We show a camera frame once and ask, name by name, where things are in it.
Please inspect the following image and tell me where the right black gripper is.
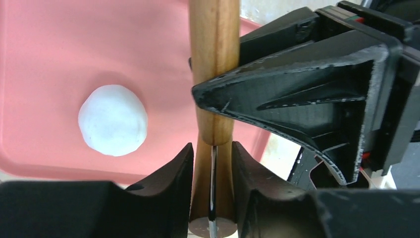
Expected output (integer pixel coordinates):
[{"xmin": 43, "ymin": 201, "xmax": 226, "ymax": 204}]
[{"xmin": 212, "ymin": 1, "xmax": 420, "ymax": 184}]

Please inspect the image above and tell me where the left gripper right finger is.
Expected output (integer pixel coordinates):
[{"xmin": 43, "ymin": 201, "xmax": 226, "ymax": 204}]
[{"xmin": 232, "ymin": 142, "xmax": 420, "ymax": 238}]

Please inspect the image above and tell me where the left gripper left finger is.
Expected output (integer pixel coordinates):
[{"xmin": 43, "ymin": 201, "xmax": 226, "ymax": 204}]
[{"xmin": 0, "ymin": 143, "xmax": 194, "ymax": 238}]

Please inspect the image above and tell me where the white dough ball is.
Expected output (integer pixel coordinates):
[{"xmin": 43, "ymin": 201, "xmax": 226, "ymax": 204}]
[{"xmin": 78, "ymin": 84, "xmax": 148, "ymax": 157}]

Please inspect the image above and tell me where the wooden rolling pin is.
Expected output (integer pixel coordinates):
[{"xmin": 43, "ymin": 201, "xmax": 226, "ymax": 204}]
[{"xmin": 189, "ymin": 0, "xmax": 240, "ymax": 238}]

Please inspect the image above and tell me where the pink silicone mat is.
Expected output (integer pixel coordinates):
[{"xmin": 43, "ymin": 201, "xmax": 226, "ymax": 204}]
[{"xmin": 0, "ymin": 0, "xmax": 272, "ymax": 185}]

